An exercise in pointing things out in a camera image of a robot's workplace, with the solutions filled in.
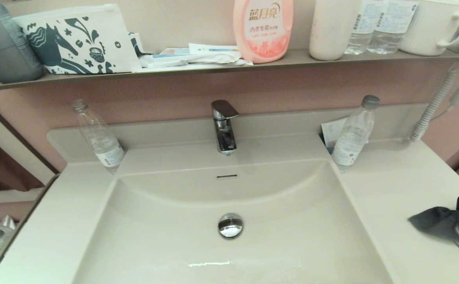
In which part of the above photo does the clear uncapped plastic bottle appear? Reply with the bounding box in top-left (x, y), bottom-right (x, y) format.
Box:
top-left (72, 99), bottom-right (126, 174)

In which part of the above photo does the white packet with blue stripe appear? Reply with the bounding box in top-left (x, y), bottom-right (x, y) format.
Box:
top-left (189, 43), bottom-right (240, 54)

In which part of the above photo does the white ceramic sink basin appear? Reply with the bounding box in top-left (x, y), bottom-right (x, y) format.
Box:
top-left (0, 103), bottom-right (459, 284)

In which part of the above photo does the grey fluffy cleaning cloth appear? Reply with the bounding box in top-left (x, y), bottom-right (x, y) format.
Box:
top-left (408, 194), bottom-right (459, 259)

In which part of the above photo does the pink detergent bottle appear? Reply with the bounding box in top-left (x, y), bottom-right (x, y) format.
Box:
top-left (233, 0), bottom-right (294, 64)

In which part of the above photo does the clear labelled water bottle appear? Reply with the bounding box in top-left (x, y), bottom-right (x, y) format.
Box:
top-left (344, 0), bottom-right (386, 55)
top-left (368, 0), bottom-right (418, 54)

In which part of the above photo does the dark grey bottle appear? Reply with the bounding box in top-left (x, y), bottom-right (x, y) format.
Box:
top-left (0, 0), bottom-right (45, 84)

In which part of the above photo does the clear bottle with grey cap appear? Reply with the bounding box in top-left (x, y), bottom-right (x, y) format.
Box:
top-left (331, 95), bottom-right (380, 173)

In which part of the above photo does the grey wall shelf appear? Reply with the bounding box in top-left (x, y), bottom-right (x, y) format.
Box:
top-left (0, 48), bottom-right (459, 93)

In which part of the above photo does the crumpled white plastic packet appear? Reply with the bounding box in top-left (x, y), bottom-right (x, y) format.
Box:
top-left (139, 48), bottom-right (254, 68)

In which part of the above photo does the white pouch with horse print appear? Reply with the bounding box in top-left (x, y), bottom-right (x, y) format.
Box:
top-left (13, 4), bottom-right (143, 75)

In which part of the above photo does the white coiled cord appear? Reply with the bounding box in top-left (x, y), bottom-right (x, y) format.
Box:
top-left (410, 65), bottom-right (459, 142)

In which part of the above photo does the chrome faucet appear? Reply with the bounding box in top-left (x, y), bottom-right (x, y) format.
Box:
top-left (211, 99), bottom-right (240, 155)

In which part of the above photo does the white tall tumbler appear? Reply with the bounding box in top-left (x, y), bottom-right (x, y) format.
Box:
top-left (308, 0), bottom-right (361, 61)

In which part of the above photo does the white ribbed mug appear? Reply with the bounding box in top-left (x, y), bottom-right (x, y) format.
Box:
top-left (399, 0), bottom-right (459, 56)

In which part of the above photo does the chrome drain stopper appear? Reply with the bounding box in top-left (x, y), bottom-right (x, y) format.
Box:
top-left (218, 213), bottom-right (244, 239)

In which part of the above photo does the white paper card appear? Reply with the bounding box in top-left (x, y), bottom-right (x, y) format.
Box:
top-left (321, 117), bottom-right (350, 154)

